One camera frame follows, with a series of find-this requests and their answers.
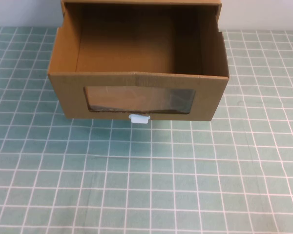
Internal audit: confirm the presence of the cardboard drawer with wide window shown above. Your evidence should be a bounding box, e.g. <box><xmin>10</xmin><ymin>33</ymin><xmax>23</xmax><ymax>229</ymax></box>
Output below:
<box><xmin>47</xmin><ymin>2</ymin><xmax>230</xmax><ymax>122</ymax></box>

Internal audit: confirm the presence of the cardboard shoe box shell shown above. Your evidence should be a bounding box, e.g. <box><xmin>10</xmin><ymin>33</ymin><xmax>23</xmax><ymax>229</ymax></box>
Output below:
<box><xmin>60</xmin><ymin>0</ymin><xmax>222</xmax><ymax>33</ymax></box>

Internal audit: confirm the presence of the green checked tablecloth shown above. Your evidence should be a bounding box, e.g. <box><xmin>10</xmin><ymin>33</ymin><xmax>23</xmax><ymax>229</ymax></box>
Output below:
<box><xmin>0</xmin><ymin>26</ymin><xmax>293</xmax><ymax>234</ymax></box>

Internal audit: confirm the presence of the white plastic drawer handle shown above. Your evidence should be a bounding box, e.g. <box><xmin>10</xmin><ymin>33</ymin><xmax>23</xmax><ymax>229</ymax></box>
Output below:
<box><xmin>128</xmin><ymin>114</ymin><xmax>151</xmax><ymax>124</ymax></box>

